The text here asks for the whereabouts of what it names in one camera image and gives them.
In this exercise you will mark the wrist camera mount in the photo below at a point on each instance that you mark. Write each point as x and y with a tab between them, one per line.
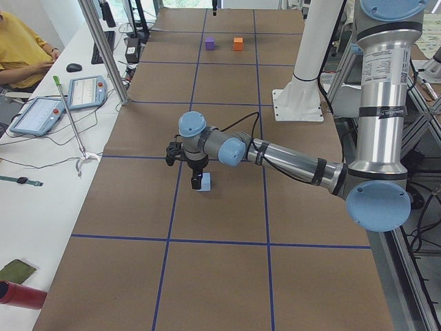
175	152

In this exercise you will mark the red bottle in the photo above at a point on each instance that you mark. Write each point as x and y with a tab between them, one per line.
22	296

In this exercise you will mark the near blue teach pendant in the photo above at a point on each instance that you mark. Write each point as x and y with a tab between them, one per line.
39	117

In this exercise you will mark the far blue teach pendant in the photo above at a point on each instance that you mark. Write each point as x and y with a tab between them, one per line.
86	92

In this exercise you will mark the black computer mouse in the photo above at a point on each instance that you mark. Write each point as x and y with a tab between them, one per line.
74	67

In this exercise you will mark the person in yellow shirt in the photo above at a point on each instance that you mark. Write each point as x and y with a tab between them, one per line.
25	56

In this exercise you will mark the aluminium frame post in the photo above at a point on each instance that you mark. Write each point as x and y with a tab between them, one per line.
98	35

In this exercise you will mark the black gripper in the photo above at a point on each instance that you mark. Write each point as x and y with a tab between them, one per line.
196	165

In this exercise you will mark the orange foam block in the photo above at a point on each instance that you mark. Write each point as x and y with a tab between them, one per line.
238	44

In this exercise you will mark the light blue foam block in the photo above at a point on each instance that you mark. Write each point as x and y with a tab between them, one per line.
206	183

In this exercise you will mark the blue teach pendant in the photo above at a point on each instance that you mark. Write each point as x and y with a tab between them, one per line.
86	92
39	117

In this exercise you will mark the reacher grabber stick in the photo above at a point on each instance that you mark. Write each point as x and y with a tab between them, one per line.
86	155

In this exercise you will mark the purple foam block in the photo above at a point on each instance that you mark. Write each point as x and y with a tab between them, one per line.
210	43

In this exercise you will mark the green smart watch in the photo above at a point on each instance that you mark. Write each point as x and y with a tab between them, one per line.
21	181

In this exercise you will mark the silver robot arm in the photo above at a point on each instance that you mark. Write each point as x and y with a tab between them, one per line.
373	185

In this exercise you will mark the black power adapter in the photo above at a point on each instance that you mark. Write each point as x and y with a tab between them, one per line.
133	48

